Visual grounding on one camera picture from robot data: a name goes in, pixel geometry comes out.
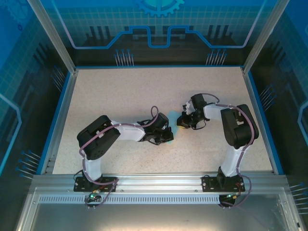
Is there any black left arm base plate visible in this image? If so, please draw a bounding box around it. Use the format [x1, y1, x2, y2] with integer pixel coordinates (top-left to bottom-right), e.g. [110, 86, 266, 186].
[73, 177, 118, 193]

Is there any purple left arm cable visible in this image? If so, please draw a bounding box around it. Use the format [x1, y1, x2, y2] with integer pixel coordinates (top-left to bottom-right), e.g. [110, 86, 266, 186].
[78, 105, 161, 210]

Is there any aluminium frame post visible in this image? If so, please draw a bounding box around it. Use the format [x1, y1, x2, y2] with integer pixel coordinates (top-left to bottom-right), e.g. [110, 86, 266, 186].
[26, 0, 79, 76]
[241, 0, 286, 76]

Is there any brushed metal panel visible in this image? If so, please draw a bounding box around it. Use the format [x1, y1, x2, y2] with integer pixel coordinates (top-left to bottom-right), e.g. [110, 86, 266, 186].
[16, 187, 305, 231]

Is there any aluminium side rail blue edge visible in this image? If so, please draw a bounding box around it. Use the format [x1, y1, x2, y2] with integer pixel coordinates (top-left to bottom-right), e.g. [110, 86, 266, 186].
[39, 71, 79, 175]
[241, 69, 286, 176]

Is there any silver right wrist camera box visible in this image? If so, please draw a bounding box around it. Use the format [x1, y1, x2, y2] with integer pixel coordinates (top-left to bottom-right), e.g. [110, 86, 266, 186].
[182, 101, 193, 114]

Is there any slotted grey cable duct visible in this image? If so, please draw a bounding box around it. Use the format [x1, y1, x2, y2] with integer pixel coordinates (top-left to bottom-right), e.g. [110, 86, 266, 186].
[38, 195, 223, 205]

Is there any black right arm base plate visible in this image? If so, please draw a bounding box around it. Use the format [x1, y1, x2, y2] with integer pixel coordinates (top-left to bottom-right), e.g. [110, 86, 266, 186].
[201, 175, 246, 193]

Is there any aluminium mounting beam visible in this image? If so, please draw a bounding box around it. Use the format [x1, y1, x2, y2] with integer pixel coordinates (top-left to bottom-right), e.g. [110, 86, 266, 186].
[32, 171, 288, 193]

